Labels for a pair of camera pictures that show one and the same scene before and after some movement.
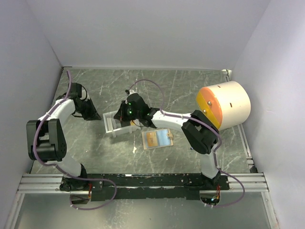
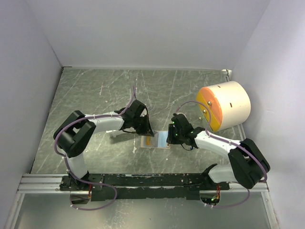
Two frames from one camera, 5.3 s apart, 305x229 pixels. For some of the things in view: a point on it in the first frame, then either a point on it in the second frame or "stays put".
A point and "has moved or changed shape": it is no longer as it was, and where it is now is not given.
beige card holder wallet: x=156 y=139 stays put
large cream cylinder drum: x=228 y=103 stays put
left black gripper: x=95 y=115 -> x=147 y=130
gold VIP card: x=152 y=139 has moved or changed shape
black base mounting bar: x=146 y=186 stays put
